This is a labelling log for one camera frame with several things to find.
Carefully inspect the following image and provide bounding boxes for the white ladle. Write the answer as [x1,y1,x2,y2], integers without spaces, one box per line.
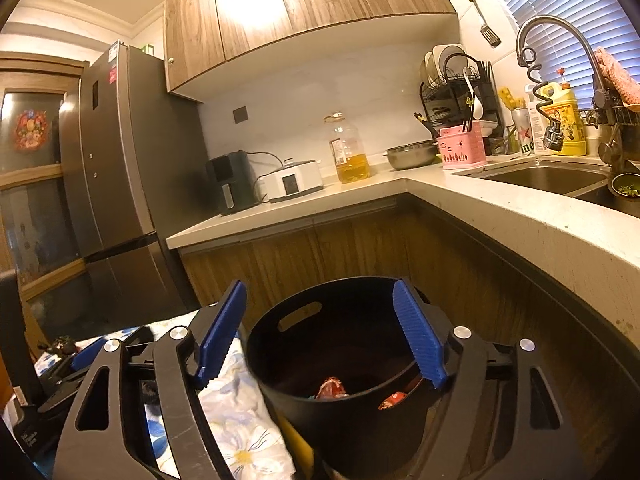
[462,71,485,121]

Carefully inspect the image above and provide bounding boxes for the metal faucet caddy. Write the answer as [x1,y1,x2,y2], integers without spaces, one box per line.
[582,105,640,127]

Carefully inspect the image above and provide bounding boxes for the pink dish cloth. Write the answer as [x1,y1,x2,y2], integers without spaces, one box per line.
[594,46,640,106]

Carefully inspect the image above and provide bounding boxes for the wooden wall cabinet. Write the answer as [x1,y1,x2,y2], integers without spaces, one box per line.
[164,0,458,103]

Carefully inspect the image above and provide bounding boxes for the steel mixing bowl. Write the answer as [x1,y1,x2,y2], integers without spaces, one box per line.
[384,140,441,171]

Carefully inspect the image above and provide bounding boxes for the yellow detergent bottle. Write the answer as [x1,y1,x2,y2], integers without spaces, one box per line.
[537,67,588,157]

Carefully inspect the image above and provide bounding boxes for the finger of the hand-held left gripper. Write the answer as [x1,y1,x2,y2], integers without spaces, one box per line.
[122,326,157,356]
[36,344,110,413]

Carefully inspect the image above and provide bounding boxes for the steel kitchen faucet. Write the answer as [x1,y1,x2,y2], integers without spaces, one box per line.
[516,15,623,171]

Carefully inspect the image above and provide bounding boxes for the black air fryer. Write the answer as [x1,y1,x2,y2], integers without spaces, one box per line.
[206,151,261,217]

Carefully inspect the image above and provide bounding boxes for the steel kitchen sink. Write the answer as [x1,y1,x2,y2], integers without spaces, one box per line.
[450,157,640,218]

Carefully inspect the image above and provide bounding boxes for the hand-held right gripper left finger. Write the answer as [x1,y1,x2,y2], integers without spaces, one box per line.
[52,280,248,480]

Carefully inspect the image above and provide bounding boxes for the pink utensil holder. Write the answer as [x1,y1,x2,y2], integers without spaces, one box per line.
[436,121,488,170]

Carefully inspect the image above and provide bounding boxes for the grey refrigerator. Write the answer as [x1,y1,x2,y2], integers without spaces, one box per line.
[57,40,213,321]

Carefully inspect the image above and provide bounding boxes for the wooden base cabinet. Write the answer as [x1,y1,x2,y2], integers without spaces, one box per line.
[177,195,640,461]

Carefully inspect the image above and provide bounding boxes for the dark object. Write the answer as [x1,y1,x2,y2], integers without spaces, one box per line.
[39,335,81,358]

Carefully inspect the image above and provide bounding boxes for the black trash bin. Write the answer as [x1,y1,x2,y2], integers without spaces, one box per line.
[246,276,451,480]

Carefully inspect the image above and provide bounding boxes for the round sink strainer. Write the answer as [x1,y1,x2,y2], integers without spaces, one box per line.
[609,172,640,198]

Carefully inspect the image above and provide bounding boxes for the red and white plastic bag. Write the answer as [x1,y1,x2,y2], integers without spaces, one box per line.
[315,377,347,401]

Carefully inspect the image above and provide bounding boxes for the coiled sprayer hose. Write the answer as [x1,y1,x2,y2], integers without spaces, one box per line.
[520,47,566,152]

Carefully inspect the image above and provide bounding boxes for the hanging slotted spatula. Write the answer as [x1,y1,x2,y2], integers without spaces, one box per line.
[460,0,502,48]

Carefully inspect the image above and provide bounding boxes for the colourful round door decal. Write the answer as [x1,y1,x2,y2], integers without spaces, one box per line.
[14,110,51,151]

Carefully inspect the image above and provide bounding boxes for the black dish rack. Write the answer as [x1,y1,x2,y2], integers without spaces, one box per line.
[419,52,503,141]

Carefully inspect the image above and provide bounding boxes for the wooden glass door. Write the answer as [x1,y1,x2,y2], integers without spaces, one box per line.
[0,52,91,341]

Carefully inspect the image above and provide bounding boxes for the white beverage can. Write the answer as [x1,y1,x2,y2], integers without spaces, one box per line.
[511,107,536,156]

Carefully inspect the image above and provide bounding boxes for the blue floral tablecloth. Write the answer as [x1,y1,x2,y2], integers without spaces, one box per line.
[35,307,296,480]

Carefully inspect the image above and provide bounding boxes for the white slow cooker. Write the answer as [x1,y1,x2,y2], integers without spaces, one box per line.
[257,158,325,204]

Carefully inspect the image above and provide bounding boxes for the cooking oil bottle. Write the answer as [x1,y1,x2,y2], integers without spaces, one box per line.
[324,114,372,184]

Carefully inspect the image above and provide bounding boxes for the yellow kitchen brush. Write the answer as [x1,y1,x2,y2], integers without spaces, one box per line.
[498,87,527,111]

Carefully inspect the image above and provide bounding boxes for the white plates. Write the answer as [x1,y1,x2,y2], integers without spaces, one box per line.
[424,45,468,86]

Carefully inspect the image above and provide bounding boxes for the window blinds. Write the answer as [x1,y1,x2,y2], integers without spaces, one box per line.
[472,0,640,106]

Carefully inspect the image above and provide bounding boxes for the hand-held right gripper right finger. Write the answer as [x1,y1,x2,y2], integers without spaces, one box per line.
[392,277,591,480]

